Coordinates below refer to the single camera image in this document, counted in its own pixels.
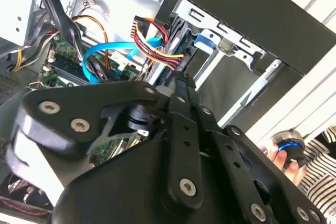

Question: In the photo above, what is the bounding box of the red yellow black power wire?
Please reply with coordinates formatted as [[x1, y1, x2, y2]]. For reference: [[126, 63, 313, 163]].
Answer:
[[130, 15, 186, 70]]

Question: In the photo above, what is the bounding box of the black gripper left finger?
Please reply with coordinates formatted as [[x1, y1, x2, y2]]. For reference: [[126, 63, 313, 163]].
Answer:
[[5, 74, 205, 211]]

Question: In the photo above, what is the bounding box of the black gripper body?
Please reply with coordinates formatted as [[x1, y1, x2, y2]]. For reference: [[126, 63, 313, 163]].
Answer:
[[51, 133, 246, 224]]

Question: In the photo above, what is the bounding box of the blue data wire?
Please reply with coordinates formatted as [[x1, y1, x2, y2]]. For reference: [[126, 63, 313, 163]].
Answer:
[[81, 37, 161, 86]]

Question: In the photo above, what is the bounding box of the person's bare hand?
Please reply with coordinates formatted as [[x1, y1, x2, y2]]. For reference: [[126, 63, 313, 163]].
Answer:
[[258, 141, 308, 186]]

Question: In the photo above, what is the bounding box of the round black tool blue ring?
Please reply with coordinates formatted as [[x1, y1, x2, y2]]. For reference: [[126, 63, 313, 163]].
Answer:
[[271, 129, 308, 167]]

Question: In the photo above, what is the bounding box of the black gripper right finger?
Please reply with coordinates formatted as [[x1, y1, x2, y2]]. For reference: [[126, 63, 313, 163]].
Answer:
[[185, 76, 326, 224]]

